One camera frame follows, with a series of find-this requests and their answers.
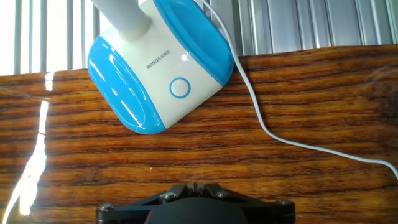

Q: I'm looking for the blue and white desk lamp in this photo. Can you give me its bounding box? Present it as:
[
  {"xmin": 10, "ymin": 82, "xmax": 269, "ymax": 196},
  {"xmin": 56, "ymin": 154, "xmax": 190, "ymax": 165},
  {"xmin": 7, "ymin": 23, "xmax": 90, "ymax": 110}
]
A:
[{"xmin": 86, "ymin": 0, "xmax": 234, "ymax": 135}]

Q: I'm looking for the white lamp power cable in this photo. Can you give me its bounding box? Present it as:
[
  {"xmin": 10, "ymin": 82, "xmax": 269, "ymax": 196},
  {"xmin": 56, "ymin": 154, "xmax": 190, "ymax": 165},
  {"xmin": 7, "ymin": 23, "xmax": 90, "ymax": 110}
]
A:
[{"xmin": 198, "ymin": 0, "xmax": 398, "ymax": 180}]

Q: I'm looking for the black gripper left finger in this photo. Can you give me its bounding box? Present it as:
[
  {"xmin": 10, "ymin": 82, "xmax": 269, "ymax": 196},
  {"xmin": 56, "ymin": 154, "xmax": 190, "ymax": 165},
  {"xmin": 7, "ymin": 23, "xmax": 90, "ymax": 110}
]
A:
[{"xmin": 95, "ymin": 182, "xmax": 197, "ymax": 224}]

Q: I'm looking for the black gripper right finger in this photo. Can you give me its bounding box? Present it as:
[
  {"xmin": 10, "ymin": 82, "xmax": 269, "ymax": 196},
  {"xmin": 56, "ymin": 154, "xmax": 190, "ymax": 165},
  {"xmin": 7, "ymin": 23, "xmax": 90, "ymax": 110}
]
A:
[{"xmin": 196, "ymin": 182, "xmax": 296, "ymax": 224}]

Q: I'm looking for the wood grain table mat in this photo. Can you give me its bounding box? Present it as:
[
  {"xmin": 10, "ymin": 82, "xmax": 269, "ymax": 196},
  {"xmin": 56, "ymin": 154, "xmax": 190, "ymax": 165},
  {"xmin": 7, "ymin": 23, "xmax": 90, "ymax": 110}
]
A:
[{"xmin": 0, "ymin": 43, "xmax": 398, "ymax": 224}]

